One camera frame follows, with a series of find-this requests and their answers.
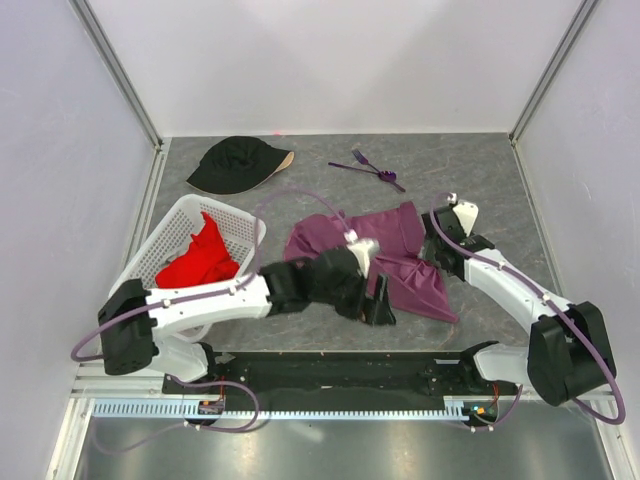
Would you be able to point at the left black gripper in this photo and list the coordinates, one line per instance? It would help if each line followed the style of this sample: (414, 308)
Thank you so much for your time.
(358, 308)

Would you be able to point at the right aluminium frame post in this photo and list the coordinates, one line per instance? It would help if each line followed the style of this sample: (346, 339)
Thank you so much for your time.
(566, 44)

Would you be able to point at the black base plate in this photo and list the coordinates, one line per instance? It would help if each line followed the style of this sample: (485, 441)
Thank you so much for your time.
(355, 380)

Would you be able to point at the left aluminium frame post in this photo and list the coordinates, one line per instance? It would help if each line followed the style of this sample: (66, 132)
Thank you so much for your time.
(103, 45)

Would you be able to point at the purple cloth napkin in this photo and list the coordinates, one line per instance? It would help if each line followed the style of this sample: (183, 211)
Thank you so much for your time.
(415, 285)

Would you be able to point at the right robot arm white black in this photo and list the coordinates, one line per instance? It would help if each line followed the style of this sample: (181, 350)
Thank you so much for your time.
(568, 352)

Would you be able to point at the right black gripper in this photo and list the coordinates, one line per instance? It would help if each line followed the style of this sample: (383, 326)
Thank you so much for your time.
(431, 244)

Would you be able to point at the aluminium frame post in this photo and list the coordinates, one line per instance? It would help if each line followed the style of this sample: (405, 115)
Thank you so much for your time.
(566, 44)
(103, 45)

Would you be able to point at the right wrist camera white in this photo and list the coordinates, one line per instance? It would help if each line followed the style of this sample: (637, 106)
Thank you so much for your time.
(465, 211)

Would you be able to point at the white plastic basket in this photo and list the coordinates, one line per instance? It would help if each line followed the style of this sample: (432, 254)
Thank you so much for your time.
(165, 240)

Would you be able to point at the purple fork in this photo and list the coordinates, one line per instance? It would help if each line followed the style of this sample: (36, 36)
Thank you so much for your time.
(364, 161)

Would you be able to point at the red cloth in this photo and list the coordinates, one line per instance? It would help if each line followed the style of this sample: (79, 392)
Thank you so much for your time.
(205, 261)

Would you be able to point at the blue cable duct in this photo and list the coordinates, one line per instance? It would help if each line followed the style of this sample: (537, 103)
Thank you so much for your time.
(181, 409)

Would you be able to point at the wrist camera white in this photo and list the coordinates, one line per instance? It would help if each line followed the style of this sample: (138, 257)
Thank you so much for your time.
(363, 249)
(465, 211)

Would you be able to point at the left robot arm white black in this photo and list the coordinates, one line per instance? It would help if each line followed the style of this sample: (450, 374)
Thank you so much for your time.
(139, 326)

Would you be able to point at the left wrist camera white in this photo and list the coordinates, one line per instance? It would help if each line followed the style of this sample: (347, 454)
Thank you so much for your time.
(363, 249)

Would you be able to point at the purple spoon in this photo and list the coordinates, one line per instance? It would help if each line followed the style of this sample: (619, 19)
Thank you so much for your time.
(384, 176)

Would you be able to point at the black bucket hat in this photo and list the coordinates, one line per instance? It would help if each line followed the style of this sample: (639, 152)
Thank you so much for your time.
(238, 164)

